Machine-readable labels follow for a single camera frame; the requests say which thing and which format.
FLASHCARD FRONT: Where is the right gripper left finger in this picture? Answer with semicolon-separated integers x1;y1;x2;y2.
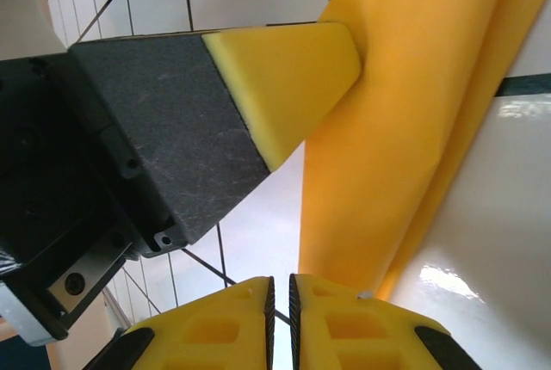
81;275;276;370

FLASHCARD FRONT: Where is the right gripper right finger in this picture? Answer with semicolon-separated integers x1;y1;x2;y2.
288;274;483;370

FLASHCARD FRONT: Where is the yellow cloth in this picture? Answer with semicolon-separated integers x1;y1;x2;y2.
296;0;551;302

